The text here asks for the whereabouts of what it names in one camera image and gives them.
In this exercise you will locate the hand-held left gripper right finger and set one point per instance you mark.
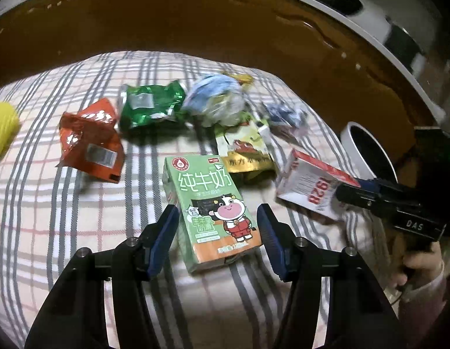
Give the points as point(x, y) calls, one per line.
point(272, 241)

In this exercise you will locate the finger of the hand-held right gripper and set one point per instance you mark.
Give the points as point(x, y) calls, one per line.
point(372, 186)
point(350, 195)

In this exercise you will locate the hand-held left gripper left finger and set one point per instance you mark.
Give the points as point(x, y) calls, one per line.
point(163, 241)

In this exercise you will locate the white bowl with dark inside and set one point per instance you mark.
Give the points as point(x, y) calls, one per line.
point(374, 152)

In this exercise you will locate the white and red carton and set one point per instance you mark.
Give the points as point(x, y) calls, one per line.
point(308, 185)

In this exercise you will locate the green milk carton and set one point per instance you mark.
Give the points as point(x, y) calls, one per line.
point(206, 196)

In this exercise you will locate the gold drink pouch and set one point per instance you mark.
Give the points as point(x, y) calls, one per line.
point(243, 152)

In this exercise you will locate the small blue white wrapper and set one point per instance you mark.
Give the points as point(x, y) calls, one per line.
point(286, 116)

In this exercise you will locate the red snack wrapper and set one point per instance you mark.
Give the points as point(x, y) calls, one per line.
point(86, 138)

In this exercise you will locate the green snack wrapper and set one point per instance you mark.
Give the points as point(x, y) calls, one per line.
point(148, 105)

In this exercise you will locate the blue white plastic wrapper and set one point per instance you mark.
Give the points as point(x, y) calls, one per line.
point(214, 98)

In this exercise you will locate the small gold wrapper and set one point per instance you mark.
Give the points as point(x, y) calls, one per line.
point(243, 78)

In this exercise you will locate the person's right forearm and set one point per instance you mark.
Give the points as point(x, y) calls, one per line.
point(423, 305)

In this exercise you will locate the person's right hand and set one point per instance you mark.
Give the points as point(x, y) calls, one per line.
point(421, 265)

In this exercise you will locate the plaid cloth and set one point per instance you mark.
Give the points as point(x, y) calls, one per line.
point(46, 207)

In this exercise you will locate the black cooking pot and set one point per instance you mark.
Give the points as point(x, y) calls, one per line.
point(410, 43)

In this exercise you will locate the white kitchen countertop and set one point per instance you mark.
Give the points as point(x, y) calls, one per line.
point(372, 25)

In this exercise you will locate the yellow ribbed object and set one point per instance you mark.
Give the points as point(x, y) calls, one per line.
point(3, 131)

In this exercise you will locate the wooden kitchen base cabinets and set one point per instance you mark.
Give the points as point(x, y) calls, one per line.
point(174, 21)

